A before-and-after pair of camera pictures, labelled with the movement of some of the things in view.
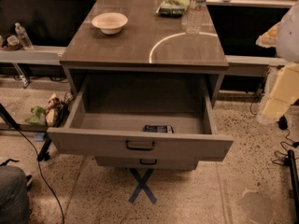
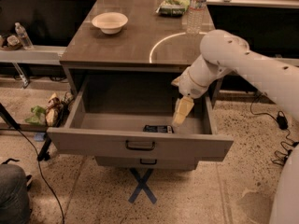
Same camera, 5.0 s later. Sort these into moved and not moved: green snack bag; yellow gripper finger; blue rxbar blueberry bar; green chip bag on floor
Moved: yellow gripper finger
Not moved: green chip bag on floor; blue rxbar blueberry bar; green snack bag
